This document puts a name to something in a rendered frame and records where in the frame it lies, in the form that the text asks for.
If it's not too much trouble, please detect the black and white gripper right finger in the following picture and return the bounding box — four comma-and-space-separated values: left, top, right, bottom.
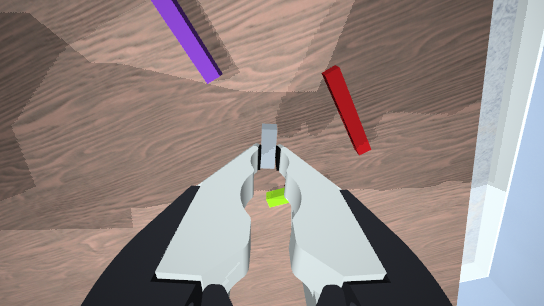
275, 144, 453, 306

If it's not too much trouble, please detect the grey rod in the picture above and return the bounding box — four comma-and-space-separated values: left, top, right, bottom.
261, 124, 277, 169

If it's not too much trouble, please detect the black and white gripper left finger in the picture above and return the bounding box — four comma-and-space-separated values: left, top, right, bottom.
81, 143, 261, 306

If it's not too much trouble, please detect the red rod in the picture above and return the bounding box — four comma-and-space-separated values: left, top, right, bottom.
322, 65, 371, 155

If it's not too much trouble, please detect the lime green rod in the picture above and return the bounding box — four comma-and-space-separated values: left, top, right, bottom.
266, 188, 289, 207

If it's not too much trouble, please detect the purple rod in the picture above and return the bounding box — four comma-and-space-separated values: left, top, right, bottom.
151, 0, 222, 84

